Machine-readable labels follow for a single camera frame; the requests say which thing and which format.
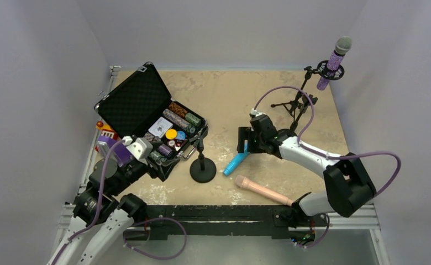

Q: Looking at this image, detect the blue tan chip row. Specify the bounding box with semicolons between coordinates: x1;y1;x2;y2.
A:
162;109;196;134

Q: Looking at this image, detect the blue blind button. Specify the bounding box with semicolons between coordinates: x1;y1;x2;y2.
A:
175;130;186;141

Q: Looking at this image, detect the orange black chip row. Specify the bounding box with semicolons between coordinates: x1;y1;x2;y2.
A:
168;102;189;118

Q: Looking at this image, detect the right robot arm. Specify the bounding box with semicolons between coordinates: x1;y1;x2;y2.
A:
237;114;377;218

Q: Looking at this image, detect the pink microphone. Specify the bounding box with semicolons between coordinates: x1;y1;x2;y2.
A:
235;175;293;206

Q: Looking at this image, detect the white playing card deck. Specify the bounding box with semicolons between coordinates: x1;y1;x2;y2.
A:
148;116;173;138

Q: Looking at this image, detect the black poker chip case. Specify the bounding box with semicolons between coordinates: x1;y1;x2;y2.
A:
94;61;207;160

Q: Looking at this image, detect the purple toy box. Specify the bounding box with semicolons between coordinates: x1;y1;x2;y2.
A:
95;121;132;167

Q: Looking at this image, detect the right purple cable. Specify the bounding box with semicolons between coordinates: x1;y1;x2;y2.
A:
252;86;402;200

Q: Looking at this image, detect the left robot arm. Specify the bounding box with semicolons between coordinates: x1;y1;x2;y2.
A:
49;155;153;264

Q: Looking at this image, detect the blue microphone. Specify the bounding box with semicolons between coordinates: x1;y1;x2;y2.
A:
223;144;250;176

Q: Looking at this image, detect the purple glitter microphone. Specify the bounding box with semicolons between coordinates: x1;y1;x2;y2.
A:
317;36;353;91

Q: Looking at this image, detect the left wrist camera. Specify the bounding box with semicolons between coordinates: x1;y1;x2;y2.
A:
122;136;153;165

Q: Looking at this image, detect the black round-base stand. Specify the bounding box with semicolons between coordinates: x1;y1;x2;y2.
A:
190;125;217;183

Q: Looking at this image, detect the black tripod shock-mount stand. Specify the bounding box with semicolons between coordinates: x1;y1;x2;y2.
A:
270;60;345;132

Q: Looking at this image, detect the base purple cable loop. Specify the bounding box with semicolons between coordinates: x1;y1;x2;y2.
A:
123;218;187;261

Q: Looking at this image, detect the yellow round chip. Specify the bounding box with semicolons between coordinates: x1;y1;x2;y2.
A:
165;129;178;140

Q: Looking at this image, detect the green chip stack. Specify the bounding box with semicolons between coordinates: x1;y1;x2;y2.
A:
185;113;202;127

